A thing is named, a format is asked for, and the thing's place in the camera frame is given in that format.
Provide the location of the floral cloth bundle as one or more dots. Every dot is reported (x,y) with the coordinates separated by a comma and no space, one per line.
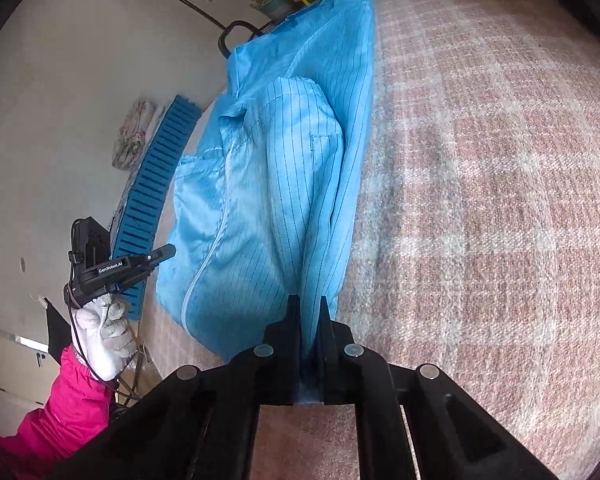
(132,135)

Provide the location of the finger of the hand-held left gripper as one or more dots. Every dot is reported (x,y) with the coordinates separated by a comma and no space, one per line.
(161,254)

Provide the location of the brown wooden board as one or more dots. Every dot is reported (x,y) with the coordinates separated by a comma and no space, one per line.
(147,355)

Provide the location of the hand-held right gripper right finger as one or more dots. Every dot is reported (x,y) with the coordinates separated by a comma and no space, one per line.
(324,312)

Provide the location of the blue slatted plastic panel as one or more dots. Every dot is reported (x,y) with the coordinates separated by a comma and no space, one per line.
(150,180)

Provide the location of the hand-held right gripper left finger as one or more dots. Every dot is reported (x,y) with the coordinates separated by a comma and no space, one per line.
(294,310)

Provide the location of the pink plaid blanket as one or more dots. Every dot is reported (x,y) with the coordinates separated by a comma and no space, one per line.
(480,185)

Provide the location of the person's left forearm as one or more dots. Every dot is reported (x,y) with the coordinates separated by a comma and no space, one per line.
(65,410)

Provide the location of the potted plant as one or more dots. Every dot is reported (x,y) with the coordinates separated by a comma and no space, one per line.
(276,4)

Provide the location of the black chair frame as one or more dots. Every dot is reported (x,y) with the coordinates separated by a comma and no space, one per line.
(226,35)

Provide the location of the person's left hand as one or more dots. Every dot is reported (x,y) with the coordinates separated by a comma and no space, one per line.
(100,340)

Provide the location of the blue striped work coat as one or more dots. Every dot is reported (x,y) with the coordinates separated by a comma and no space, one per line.
(260,185)

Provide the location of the white cabinet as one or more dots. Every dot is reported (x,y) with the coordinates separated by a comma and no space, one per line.
(15,365)

